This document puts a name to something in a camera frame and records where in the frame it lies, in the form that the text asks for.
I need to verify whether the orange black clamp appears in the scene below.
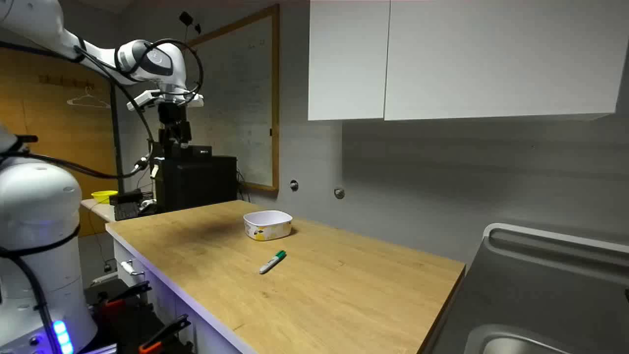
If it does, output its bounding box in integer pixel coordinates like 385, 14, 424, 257
137, 316, 190, 354

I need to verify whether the white round plastic container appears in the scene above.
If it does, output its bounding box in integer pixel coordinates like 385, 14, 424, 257
243, 210, 293, 240

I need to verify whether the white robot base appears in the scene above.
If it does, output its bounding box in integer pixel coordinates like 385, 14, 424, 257
0, 130, 96, 354

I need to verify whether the black box appliance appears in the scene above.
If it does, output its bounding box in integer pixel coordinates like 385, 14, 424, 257
155, 155, 238, 210

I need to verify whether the yellow bowl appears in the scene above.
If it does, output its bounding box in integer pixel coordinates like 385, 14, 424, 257
90, 191, 118, 204

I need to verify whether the white wall cabinet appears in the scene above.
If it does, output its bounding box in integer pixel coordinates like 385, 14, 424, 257
306, 0, 629, 120

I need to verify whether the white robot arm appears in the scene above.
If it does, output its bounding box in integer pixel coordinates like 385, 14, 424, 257
0, 0, 202, 157

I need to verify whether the wood framed whiteboard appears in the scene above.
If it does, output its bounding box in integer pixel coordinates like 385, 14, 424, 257
188, 6, 281, 195

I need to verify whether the stainless steel sink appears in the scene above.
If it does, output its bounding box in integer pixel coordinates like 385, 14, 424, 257
428, 222, 629, 354

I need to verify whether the green capped grey marker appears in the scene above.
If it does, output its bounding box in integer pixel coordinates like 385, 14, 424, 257
257, 250, 287, 275

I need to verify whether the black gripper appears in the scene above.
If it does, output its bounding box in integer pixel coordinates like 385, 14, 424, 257
157, 102, 190, 157

